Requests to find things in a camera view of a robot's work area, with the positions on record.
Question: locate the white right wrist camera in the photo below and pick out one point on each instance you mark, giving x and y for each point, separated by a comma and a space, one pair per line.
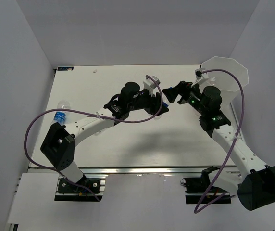
201, 77

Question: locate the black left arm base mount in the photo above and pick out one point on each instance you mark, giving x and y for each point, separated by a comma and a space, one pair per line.
92, 190

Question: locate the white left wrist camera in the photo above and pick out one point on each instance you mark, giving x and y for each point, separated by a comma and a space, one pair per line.
150, 83

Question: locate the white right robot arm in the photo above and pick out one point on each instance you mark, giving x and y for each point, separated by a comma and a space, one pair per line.
255, 187

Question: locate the white translucent plastic bin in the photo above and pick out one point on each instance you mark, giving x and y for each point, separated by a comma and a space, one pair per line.
227, 85

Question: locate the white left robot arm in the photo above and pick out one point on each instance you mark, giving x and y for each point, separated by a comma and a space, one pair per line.
61, 140

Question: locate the aluminium table frame rail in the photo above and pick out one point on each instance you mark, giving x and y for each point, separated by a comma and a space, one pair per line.
146, 170

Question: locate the blue label sticker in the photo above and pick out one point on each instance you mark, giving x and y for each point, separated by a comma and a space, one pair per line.
65, 68

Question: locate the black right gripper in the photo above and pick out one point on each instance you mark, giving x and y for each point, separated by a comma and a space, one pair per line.
182, 88

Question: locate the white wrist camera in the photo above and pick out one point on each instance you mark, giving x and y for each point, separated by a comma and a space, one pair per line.
201, 77
150, 83

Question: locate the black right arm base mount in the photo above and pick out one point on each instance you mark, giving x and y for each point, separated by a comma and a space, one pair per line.
200, 190

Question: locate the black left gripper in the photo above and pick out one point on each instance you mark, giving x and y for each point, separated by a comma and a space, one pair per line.
153, 102

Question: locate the water bottle with blue label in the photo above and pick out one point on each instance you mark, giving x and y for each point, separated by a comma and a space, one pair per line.
60, 115

